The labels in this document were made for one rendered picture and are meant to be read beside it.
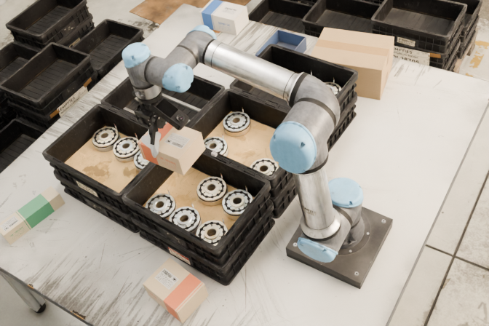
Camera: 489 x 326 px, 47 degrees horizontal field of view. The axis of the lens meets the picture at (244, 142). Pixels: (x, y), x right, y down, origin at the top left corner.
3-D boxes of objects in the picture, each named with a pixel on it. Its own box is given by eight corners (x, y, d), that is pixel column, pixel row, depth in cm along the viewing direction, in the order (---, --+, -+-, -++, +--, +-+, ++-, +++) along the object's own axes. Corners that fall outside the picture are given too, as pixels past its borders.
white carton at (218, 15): (202, 27, 282) (199, 12, 275) (215, 14, 288) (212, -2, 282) (236, 36, 273) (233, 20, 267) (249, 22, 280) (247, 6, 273)
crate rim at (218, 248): (273, 186, 182) (272, 181, 180) (217, 256, 166) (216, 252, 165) (178, 142, 200) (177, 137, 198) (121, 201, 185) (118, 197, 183)
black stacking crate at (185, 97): (231, 110, 222) (226, 88, 214) (183, 159, 207) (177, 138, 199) (156, 79, 241) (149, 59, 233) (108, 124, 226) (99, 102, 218)
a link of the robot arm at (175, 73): (198, 51, 147) (165, 41, 152) (174, 78, 142) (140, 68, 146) (204, 73, 153) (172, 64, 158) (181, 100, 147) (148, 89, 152)
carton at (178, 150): (205, 148, 177) (201, 132, 172) (183, 175, 171) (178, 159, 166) (165, 133, 184) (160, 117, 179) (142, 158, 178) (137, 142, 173)
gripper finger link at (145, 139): (142, 152, 173) (147, 124, 170) (158, 158, 170) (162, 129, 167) (136, 154, 170) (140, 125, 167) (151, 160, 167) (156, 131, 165)
